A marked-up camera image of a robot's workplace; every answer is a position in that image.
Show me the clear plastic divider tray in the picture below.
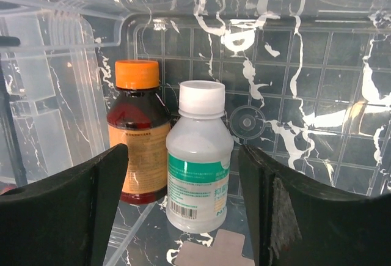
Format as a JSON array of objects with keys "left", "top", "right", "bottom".
[{"left": 1, "top": 8, "right": 107, "bottom": 182}]

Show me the brown bottle orange cap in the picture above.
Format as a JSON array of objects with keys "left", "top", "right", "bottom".
[{"left": 106, "top": 60, "right": 171, "bottom": 205}]

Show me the clear first aid box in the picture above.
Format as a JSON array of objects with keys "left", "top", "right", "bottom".
[{"left": 0, "top": 0, "right": 391, "bottom": 266}]

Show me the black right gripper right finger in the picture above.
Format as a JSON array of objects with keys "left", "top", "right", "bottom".
[{"left": 238, "top": 145, "right": 390, "bottom": 265}]

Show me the white bottle green label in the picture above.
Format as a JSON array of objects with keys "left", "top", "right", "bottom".
[{"left": 166, "top": 80, "right": 234, "bottom": 234}]

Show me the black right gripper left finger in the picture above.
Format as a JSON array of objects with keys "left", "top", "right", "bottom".
[{"left": 1, "top": 144, "right": 128, "bottom": 265}]

